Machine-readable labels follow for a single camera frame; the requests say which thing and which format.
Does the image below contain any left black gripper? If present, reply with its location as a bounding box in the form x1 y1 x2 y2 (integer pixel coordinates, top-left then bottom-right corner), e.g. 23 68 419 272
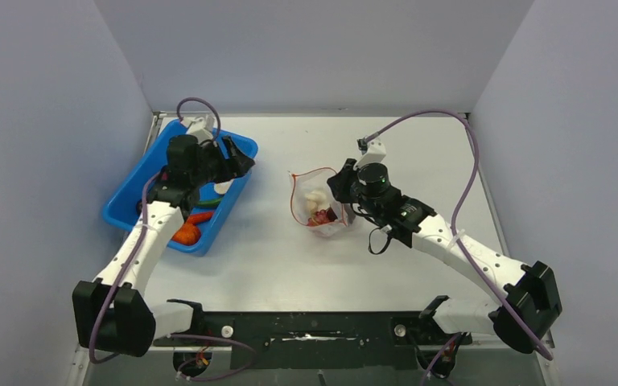
190 136 253 187

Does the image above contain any round white mushroom slice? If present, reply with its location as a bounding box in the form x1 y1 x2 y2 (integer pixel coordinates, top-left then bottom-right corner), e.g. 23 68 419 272
213 180 233 195

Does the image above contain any clear zip top bag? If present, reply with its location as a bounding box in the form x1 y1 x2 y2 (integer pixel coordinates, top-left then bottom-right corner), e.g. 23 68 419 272
289 167 356 238

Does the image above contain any purple grape bunch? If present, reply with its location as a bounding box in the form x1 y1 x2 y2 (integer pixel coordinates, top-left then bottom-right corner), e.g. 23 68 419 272
307 208 338 227

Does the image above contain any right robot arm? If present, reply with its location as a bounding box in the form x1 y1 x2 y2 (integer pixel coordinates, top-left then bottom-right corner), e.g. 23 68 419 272
327 158 562 360

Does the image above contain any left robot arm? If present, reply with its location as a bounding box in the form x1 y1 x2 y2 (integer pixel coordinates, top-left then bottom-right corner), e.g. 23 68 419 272
72 134 255 364

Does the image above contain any green chili pepper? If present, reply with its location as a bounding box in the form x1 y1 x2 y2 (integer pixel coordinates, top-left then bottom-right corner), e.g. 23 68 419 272
196 197 223 210

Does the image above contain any orange carrot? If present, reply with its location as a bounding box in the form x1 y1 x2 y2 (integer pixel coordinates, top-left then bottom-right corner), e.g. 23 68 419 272
186 211 215 226

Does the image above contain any orange tomato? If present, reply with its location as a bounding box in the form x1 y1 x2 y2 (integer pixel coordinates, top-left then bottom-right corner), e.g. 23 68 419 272
171 223 201 246

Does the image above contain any blue plastic bin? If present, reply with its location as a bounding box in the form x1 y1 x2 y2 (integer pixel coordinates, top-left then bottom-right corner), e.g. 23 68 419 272
101 119 252 256

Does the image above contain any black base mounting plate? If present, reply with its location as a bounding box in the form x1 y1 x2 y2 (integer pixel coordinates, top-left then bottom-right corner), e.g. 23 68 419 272
149 311 496 372

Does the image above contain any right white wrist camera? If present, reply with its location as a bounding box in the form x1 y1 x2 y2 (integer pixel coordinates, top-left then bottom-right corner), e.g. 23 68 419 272
354 137 386 170

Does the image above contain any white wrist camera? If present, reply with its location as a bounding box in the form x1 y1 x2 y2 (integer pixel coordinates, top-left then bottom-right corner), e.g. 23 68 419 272
179 116 214 143
354 137 386 170

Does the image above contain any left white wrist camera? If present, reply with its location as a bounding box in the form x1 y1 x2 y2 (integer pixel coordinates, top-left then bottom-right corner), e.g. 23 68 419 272
179 116 214 143

